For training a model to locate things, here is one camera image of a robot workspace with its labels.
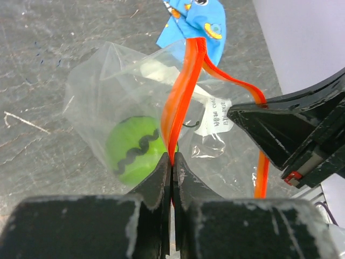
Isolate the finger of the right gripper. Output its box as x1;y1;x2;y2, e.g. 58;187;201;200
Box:
227;69;344;188

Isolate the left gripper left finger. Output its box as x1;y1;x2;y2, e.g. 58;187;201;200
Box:
1;154;171;258

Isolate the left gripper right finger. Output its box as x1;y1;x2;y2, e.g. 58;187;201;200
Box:
172;153;339;258

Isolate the green watermelon toy ball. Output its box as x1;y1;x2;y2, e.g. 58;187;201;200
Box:
105;116;167;186

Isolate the clear zip bag orange zipper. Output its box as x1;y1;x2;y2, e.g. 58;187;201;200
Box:
64;37;269;198

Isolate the blue patterned cloth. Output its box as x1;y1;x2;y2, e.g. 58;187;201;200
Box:
156;0;227;66

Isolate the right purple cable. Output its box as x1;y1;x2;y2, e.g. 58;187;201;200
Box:
314;201;339;226

